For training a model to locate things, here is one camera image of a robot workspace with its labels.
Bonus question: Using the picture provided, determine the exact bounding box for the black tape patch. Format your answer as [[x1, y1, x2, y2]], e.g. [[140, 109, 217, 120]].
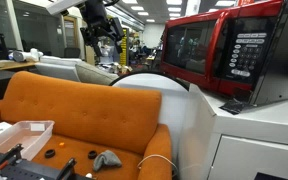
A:
[[219, 98, 252, 116]]

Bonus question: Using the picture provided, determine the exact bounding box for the thin white cable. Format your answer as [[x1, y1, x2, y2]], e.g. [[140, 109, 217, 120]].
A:
[[136, 153, 179, 178]]

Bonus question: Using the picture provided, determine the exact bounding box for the light wooden desk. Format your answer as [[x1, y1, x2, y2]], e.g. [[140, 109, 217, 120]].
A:
[[0, 59, 38, 72]]

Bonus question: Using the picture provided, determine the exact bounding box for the black round lid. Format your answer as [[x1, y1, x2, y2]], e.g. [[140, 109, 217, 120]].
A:
[[44, 148, 56, 159]]

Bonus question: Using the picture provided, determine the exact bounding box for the black clamp lever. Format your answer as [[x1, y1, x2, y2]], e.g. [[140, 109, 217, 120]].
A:
[[55, 157, 78, 180]]

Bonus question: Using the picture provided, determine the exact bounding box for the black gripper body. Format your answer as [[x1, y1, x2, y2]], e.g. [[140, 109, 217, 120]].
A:
[[82, 0, 114, 39]]

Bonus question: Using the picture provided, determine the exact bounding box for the grey crumpled cloth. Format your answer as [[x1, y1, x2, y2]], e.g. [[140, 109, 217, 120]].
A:
[[92, 149, 123, 173]]

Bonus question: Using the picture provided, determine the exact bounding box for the clear plastic bin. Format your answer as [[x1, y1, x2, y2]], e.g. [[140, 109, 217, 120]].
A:
[[0, 119, 56, 162]]

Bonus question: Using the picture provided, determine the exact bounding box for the red microwave door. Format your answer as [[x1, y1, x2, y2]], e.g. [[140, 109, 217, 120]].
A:
[[159, 9, 233, 92]]

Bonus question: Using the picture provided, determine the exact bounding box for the white device on desk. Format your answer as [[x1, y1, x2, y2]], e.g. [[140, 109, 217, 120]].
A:
[[8, 48, 44, 63]]

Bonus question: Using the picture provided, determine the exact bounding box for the red handled black clamp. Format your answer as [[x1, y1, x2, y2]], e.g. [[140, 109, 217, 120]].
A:
[[0, 143, 24, 171]]

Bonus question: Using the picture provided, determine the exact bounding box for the black rubber ring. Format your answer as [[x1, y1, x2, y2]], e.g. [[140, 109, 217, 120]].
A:
[[87, 150, 98, 160]]

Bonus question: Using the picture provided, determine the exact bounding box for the wooden shelf unit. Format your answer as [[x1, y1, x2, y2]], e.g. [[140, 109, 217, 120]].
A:
[[84, 44, 97, 66]]

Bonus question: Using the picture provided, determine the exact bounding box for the orange fabric sofa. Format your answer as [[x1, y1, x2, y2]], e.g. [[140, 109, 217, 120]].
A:
[[0, 70, 173, 180]]

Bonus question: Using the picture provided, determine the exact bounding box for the white cabinet drawer front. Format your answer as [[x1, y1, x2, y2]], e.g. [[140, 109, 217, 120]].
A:
[[207, 134, 288, 180]]

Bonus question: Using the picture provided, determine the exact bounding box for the wooden framed glass door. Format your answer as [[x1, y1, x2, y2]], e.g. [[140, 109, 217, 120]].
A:
[[63, 15, 79, 49]]

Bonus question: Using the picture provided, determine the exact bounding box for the white cabinet under microwave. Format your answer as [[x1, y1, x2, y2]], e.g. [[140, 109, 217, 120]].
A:
[[178, 83, 288, 180]]

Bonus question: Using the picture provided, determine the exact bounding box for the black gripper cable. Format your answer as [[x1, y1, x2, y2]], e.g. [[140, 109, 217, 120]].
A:
[[104, 0, 120, 7]]

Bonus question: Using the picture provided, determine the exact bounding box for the yellow pillar sign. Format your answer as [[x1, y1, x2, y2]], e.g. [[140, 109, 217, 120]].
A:
[[119, 28, 129, 67]]

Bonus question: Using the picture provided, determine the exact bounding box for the white sofa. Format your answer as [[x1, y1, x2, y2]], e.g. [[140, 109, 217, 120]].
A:
[[33, 55, 83, 83]]

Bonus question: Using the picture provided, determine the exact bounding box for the red and black microwave body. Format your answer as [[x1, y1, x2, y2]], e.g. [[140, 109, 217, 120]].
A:
[[213, 0, 288, 107]]

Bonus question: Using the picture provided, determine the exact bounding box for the black office chair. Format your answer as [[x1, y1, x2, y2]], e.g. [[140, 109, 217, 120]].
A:
[[63, 47, 82, 59]]

